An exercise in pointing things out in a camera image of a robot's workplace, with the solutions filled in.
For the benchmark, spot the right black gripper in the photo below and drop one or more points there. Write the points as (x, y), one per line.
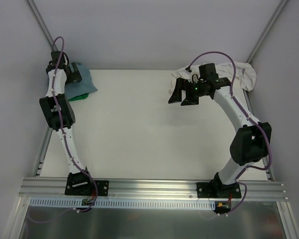
(187, 89)

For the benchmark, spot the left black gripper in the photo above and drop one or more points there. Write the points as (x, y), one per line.
(74, 73)

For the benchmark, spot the blue t shirt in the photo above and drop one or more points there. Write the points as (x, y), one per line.
(85, 86)

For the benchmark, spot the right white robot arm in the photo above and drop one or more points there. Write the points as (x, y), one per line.
(252, 136)

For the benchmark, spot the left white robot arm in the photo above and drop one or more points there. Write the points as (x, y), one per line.
(60, 117)

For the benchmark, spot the green t shirt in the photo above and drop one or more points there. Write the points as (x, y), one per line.
(80, 97)

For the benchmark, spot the white t shirt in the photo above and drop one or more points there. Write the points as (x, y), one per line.
(245, 73)

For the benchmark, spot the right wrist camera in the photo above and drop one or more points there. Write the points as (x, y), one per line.
(193, 74)

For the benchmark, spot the left aluminium frame post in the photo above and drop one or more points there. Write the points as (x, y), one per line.
(40, 25)

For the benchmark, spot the aluminium frame post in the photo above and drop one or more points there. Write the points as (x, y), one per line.
(266, 31)
(40, 25)

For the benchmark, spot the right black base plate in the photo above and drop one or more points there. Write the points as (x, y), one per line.
(208, 190)

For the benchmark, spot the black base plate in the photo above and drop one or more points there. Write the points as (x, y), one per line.
(208, 190)
(87, 188)

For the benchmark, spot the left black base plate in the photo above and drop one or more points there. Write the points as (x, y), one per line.
(87, 188)

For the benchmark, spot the aluminium mounting rail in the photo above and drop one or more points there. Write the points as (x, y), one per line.
(153, 189)

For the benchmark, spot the slotted white cable duct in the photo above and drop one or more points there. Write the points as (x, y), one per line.
(125, 203)

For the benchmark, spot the right aluminium frame post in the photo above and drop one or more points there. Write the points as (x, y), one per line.
(266, 31)

